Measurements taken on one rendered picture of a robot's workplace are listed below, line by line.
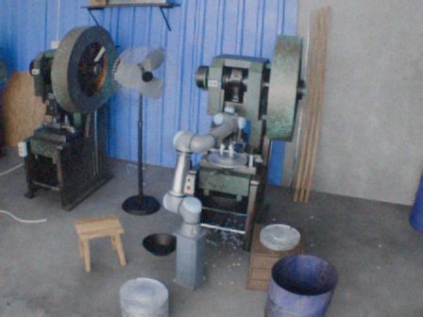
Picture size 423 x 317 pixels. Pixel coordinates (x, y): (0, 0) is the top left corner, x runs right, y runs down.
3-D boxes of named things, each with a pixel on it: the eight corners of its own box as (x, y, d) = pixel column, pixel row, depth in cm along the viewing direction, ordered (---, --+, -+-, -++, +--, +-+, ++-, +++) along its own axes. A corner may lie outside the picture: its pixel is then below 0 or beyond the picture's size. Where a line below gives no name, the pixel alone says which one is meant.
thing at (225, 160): (199, 159, 294) (199, 158, 293) (222, 148, 315) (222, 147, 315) (232, 171, 279) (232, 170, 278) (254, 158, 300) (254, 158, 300)
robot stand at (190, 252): (193, 291, 267) (194, 241, 251) (172, 282, 276) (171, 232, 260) (207, 279, 282) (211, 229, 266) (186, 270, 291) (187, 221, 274)
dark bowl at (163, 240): (171, 263, 298) (171, 257, 295) (136, 255, 304) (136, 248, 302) (183, 244, 325) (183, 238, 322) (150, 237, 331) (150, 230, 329)
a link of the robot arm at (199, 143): (204, 142, 239) (246, 113, 273) (190, 139, 245) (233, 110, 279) (205, 159, 245) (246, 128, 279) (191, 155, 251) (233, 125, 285)
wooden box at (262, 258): (296, 293, 268) (306, 257, 255) (245, 290, 272) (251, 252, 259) (295, 263, 305) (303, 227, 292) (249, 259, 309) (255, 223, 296)
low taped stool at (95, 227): (117, 249, 310) (114, 214, 297) (126, 265, 290) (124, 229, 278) (79, 255, 294) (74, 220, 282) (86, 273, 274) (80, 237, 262)
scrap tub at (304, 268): (317, 352, 211) (338, 299, 193) (253, 342, 220) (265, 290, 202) (321, 311, 249) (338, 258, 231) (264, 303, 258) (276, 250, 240)
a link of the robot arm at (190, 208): (194, 225, 251) (194, 207, 246) (177, 218, 258) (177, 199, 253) (204, 218, 261) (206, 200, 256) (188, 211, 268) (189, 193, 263)
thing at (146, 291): (176, 302, 212) (176, 301, 212) (129, 314, 198) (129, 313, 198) (156, 275, 235) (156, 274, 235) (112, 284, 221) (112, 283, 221)
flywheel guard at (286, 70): (289, 158, 268) (301, 40, 238) (248, 151, 275) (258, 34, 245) (297, 120, 361) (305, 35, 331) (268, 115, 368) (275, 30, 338)
